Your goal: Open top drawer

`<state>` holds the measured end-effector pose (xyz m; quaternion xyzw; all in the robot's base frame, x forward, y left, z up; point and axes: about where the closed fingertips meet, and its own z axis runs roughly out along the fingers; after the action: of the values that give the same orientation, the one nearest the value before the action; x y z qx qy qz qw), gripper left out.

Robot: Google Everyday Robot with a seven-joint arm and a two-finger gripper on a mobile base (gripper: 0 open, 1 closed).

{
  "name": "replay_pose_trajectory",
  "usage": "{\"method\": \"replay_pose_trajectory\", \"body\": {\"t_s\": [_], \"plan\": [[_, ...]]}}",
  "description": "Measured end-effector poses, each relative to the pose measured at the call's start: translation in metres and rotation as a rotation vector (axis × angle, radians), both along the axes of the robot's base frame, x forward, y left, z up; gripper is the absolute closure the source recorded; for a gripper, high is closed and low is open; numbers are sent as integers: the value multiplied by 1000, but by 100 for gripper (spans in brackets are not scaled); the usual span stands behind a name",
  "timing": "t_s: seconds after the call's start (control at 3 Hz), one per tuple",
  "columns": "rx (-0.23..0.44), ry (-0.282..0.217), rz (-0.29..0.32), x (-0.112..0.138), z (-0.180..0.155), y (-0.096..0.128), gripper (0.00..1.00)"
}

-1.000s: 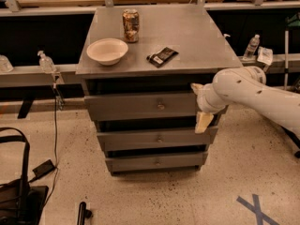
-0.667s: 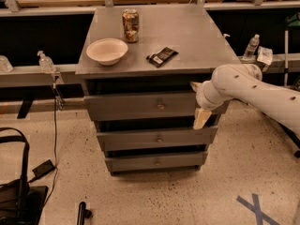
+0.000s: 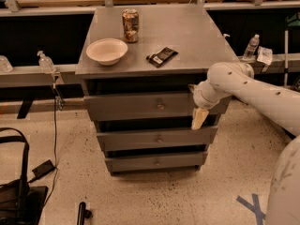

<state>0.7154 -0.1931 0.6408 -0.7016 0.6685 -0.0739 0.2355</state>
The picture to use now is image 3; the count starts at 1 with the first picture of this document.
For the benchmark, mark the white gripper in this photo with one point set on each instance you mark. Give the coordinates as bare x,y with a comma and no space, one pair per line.
200,97

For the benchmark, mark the grey top drawer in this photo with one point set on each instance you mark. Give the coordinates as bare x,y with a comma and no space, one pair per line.
139,106

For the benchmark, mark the grey drawer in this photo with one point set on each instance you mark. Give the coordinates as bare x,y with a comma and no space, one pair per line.
139,106
155,138
156,162

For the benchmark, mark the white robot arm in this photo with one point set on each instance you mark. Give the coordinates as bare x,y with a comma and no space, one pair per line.
279,104

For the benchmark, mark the grey middle drawer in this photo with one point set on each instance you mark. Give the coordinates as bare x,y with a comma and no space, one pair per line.
155,138

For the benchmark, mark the grey bottom drawer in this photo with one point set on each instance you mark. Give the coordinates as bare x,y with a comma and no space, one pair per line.
156,162

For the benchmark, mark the grey drawer cabinet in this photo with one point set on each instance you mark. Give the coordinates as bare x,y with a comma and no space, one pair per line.
187,29

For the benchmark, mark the black snack wrapper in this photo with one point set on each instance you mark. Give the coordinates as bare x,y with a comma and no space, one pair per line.
160,58

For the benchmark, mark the clear water bottle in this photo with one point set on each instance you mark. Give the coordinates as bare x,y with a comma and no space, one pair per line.
251,47

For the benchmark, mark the white paper packet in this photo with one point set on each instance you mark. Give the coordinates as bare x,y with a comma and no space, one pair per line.
265,55

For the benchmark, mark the white bowl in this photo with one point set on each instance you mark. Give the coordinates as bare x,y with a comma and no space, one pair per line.
107,51

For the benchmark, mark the crushed soda can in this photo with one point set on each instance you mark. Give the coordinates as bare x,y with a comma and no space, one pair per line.
130,19

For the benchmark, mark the blue tape cross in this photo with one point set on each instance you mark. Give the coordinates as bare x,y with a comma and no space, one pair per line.
254,207

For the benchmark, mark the clear pump sanitizer bottle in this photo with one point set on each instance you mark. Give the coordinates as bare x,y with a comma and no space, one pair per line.
46,63

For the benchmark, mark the black cylinder on floor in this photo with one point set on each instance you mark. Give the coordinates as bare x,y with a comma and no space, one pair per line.
83,214

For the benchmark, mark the black power adapter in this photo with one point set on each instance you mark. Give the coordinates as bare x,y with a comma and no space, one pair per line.
43,169

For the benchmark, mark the clear plastic container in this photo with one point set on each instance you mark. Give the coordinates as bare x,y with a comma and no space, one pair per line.
5,65

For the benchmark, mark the grey metal shelf rail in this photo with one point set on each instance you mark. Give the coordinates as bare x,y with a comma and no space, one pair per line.
34,76

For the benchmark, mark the black bag with strap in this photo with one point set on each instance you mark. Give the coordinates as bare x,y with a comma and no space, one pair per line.
19,203

